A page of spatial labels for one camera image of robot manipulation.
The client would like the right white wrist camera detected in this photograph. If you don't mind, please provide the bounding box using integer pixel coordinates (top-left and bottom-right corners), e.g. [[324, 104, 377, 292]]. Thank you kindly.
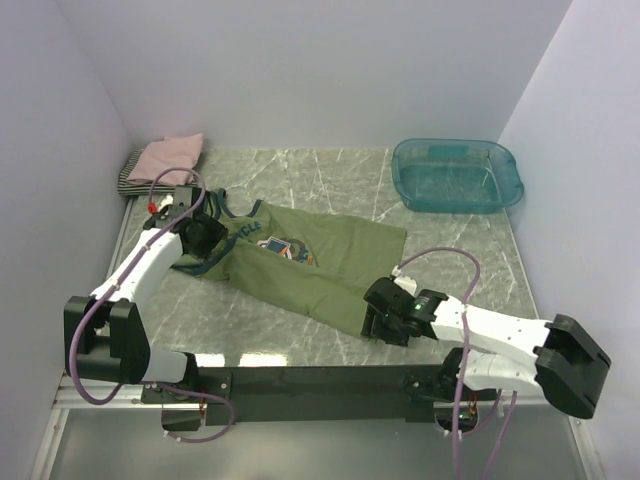
[[391, 266, 418, 296]]

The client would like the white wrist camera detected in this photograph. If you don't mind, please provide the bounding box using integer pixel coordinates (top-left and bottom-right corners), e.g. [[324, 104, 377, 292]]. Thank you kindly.
[[147, 194, 173, 221], [391, 266, 418, 296]]

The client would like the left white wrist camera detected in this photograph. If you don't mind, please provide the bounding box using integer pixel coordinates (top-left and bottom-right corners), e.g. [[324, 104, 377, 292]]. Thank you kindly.
[[147, 194, 173, 221]]

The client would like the pink folded tank top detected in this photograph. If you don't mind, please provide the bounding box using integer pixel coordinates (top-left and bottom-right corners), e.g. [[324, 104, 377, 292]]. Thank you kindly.
[[127, 133, 204, 187]]

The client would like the teal plastic bin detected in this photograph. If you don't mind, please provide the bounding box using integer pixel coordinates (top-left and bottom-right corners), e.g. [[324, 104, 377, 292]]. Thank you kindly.
[[391, 138, 525, 215]]

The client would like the striped folded tank top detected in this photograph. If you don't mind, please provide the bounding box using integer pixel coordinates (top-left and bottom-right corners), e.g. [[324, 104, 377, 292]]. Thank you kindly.
[[117, 149, 198, 197]]

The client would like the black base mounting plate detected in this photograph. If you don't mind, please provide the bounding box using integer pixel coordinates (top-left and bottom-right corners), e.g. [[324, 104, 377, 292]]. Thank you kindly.
[[141, 348, 462, 431]]

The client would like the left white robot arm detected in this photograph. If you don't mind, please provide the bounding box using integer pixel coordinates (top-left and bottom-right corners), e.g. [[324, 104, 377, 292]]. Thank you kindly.
[[63, 187, 227, 402]]

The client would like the green printed tank top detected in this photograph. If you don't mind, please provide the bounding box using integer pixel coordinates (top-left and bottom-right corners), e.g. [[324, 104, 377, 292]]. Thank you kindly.
[[174, 189, 407, 337]]

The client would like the aluminium rail frame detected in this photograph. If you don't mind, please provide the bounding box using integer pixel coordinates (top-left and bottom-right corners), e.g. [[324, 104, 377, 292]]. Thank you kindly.
[[29, 199, 136, 476]]

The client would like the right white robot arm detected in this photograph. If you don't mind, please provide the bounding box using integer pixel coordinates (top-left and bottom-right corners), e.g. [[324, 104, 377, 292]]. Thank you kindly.
[[362, 277, 611, 419]]

